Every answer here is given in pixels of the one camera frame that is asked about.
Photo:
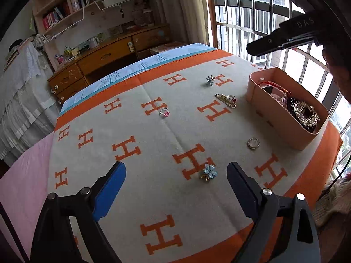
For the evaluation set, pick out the wooden bookshelf with books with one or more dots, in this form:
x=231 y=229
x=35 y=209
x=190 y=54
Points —
x=46 y=12

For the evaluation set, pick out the white mug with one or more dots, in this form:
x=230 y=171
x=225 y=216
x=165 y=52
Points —
x=94 y=42

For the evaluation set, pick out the metal window security grille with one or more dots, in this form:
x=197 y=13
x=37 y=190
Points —
x=235 y=23

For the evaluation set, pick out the light blue patterned sheet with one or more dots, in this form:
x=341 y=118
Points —
x=132 y=70

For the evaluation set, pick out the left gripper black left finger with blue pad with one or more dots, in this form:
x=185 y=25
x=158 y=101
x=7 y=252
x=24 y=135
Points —
x=53 y=239

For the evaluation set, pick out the orange grey H-pattern blanket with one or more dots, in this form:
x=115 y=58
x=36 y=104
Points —
x=165 y=124

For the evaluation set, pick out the wooden desk with drawers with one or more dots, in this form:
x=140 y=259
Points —
x=111 y=55

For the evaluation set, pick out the stack of books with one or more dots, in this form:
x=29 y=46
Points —
x=166 y=47

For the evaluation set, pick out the round pearl brooch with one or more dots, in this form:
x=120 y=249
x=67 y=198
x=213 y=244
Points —
x=253 y=143

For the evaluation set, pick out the beige curtain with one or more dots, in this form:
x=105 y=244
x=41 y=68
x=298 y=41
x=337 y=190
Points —
x=188 y=19

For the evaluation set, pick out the gold jewelled hair clip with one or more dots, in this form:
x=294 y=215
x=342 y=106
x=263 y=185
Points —
x=229 y=100

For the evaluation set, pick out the white lace cloth cover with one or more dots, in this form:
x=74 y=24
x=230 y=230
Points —
x=29 y=111

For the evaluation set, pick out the pink bed sheet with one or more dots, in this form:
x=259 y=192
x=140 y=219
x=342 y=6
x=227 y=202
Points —
x=24 y=189

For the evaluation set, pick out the blue flower hair clip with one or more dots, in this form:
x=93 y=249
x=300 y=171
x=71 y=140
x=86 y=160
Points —
x=208 y=173

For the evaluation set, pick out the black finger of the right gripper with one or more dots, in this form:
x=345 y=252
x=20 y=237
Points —
x=297 y=31

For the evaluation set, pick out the rhinestone pearl tiara comb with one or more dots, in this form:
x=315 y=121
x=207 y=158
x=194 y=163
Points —
x=304 y=113

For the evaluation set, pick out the pink jewelry box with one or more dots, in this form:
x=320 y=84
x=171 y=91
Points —
x=270 y=91

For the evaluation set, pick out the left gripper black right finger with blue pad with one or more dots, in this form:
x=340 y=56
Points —
x=297 y=239

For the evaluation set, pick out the small blue flower brooch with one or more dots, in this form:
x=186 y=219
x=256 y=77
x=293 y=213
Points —
x=210 y=80

